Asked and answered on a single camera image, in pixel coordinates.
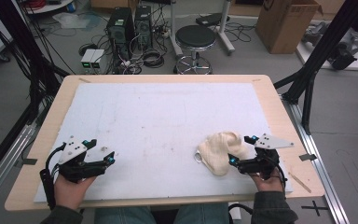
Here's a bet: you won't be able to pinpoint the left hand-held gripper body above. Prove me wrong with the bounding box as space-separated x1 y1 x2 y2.
57 135 117 184

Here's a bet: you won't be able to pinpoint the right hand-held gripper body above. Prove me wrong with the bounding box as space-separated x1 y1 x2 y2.
237 133 295 181

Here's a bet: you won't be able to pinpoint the cream printed cloth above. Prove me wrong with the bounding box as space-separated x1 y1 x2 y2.
195 131 250 177

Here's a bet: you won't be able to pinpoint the person's right hand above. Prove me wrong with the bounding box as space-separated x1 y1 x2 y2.
250 169 284 194

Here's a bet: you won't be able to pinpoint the person's left hand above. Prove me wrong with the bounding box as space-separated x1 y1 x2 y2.
54 175 97 211

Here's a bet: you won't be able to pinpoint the thin wooden stick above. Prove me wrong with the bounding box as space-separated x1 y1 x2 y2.
288 172 312 194

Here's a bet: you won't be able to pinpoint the white foam mat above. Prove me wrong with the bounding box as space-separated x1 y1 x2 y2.
33 81 295 203

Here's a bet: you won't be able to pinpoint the person's legs in jeans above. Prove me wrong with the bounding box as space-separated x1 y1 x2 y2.
93 203 231 224

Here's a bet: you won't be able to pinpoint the white power supply box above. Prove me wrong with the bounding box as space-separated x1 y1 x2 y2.
89 49 105 70
80 49 96 70

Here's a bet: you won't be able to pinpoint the white table leg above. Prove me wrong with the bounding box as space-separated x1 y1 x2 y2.
168 0 185 58
217 0 236 56

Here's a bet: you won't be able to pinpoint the large black computer tower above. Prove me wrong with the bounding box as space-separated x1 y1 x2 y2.
106 7 135 62

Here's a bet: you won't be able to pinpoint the brown cardboard box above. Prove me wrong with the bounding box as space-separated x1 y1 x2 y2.
255 0 324 55

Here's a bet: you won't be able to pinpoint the black round stool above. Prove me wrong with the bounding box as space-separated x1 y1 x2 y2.
173 24 217 76

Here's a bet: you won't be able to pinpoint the clear plastic sheet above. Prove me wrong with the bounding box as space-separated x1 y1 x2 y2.
52 11 91 30

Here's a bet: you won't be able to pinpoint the flat black case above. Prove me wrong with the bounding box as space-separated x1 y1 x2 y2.
195 12 231 28

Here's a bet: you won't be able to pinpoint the slim black computer tower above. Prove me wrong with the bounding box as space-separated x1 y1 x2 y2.
134 5 154 51

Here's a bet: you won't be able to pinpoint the round white table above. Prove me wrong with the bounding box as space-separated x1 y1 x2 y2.
23 0 76 15

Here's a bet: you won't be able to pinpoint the right hand-held gripper cable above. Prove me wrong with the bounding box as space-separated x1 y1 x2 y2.
271 160 289 200

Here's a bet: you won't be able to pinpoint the hand-held gripper cable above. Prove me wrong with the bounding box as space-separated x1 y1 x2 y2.
39 142 67 210
271 160 289 200

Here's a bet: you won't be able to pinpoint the left hand-held gripper cable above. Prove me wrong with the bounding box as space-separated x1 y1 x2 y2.
39 142 67 210

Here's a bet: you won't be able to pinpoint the black cable under table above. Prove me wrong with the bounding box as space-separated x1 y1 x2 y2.
227 202 255 224

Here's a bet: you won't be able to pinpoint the aluminium rail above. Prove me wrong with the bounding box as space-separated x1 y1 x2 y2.
280 93 351 224
0 123 37 213

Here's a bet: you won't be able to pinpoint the coiled black cables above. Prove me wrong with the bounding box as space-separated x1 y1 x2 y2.
142 49 166 69

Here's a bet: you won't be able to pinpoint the black metal frame stand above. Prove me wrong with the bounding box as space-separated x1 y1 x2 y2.
273 0 358 135
0 0 71 127

